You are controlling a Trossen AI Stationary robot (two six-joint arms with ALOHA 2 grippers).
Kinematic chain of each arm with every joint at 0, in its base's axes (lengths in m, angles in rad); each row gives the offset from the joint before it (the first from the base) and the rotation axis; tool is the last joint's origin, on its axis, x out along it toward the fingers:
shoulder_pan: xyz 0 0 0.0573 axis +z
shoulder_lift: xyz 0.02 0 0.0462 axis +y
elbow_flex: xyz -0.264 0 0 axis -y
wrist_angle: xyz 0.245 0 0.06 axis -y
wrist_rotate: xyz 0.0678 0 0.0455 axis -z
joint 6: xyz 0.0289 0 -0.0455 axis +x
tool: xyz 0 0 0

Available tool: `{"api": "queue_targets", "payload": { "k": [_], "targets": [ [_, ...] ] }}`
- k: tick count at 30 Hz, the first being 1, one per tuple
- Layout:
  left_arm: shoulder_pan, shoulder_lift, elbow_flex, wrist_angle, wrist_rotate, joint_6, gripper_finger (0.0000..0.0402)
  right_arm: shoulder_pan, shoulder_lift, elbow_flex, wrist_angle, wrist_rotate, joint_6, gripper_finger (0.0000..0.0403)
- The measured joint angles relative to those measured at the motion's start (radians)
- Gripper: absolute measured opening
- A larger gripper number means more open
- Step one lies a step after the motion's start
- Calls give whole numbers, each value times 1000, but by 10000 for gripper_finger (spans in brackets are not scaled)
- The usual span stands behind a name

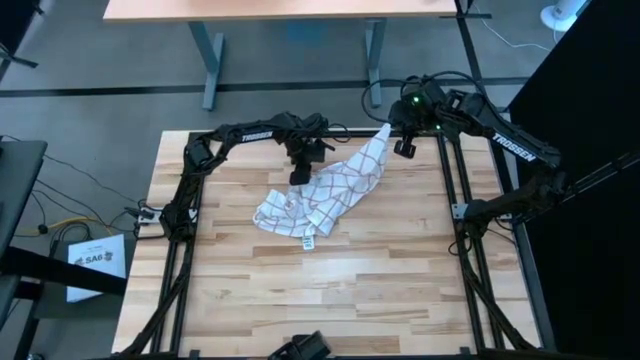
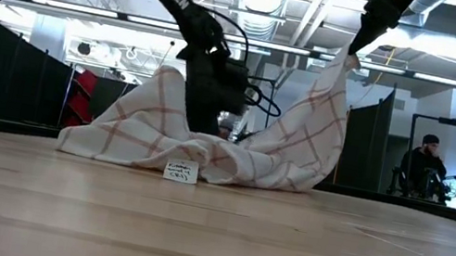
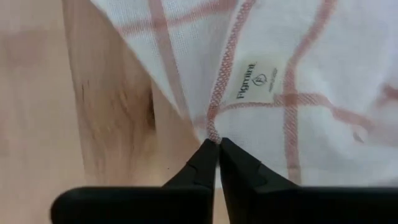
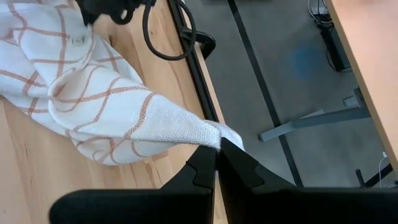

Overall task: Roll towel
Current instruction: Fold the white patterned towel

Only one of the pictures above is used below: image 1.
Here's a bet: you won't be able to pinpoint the white towel with orange checks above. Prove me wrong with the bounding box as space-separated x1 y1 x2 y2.
252 122 393 251

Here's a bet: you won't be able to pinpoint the black floor strip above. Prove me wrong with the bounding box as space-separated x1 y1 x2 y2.
452 0 504 132
0 76 532 99

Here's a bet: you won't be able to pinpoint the light wood desk grey legs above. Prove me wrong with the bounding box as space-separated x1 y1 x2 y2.
102 0 459 112

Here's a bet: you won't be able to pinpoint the white power strip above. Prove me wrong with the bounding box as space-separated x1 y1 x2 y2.
135 205 165 227

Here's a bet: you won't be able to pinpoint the black partition panel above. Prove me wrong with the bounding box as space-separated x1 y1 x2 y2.
0 0 45 56
507 0 640 360

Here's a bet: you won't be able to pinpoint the black angular device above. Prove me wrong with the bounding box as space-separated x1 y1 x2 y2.
266 329 335 360

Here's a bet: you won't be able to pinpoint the white paper sign SA6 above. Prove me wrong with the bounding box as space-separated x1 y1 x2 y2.
65 232 128 304

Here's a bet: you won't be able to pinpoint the black beam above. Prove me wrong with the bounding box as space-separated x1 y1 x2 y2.
0 244 129 297

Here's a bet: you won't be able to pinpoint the dark grey desk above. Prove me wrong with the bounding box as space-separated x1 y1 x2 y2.
0 139 49 261

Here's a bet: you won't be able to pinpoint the black stand leg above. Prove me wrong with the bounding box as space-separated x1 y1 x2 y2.
0 42 40 70

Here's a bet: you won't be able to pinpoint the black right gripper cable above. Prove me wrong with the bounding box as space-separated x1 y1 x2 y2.
360 70 484 125

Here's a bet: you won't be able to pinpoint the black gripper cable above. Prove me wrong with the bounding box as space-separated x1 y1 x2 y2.
360 70 484 125
324 122 352 145

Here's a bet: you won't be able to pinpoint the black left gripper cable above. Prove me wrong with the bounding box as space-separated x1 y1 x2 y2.
324 122 352 145

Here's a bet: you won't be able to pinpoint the black aluminium table frame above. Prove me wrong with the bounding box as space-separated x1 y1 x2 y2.
110 128 559 360

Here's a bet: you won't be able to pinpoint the white floor cable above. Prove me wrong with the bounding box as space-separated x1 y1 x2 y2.
472 3 557 54

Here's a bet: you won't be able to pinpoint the black floor cable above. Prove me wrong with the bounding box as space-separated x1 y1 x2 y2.
0 133 142 211

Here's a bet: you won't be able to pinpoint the yellow floor cable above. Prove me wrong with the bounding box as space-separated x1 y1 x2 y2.
13 216 115 239

